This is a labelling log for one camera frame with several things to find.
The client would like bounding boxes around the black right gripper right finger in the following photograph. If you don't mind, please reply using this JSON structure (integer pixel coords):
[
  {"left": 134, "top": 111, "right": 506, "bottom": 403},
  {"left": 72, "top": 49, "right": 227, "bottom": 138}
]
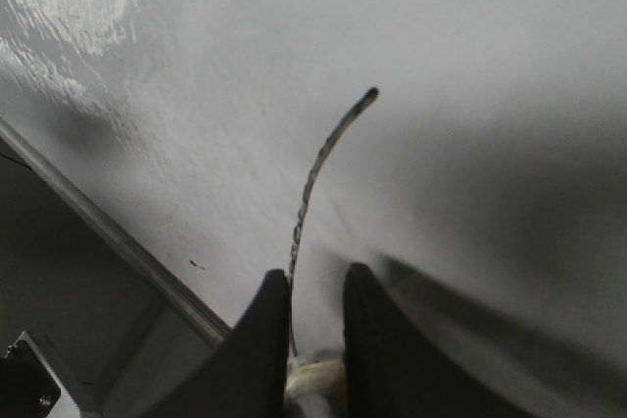
[{"left": 343, "top": 262, "right": 532, "bottom": 417}]

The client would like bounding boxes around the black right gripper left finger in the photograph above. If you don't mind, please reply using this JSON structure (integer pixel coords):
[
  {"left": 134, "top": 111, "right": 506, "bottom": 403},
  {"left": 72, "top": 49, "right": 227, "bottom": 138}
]
[{"left": 141, "top": 269, "right": 290, "bottom": 417}]

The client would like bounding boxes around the black white whiteboard marker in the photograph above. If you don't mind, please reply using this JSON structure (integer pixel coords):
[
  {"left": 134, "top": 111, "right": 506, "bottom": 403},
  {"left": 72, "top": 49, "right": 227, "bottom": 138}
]
[{"left": 283, "top": 350, "right": 348, "bottom": 417}]

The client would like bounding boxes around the grey aluminium whiteboard tray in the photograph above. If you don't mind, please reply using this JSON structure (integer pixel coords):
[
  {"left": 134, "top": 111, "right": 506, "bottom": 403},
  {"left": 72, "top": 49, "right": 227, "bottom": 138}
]
[{"left": 0, "top": 116, "right": 231, "bottom": 348}]

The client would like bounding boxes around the white whiteboard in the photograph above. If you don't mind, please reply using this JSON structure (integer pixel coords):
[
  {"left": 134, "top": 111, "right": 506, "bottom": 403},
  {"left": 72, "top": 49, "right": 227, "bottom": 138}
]
[{"left": 1, "top": 0, "right": 626, "bottom": 417}]

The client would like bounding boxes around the black handwritten number six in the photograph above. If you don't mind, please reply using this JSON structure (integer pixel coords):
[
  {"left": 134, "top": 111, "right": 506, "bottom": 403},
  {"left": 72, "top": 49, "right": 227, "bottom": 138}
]
[{"left": 286, "top": 87, "right": 380, "bottom": 358}]

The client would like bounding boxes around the black box with connector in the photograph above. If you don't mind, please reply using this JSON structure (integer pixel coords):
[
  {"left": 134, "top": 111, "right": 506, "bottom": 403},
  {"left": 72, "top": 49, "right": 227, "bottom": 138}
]
[{"left": 1, "top": 331, "right": 61, "bottom": 418}]

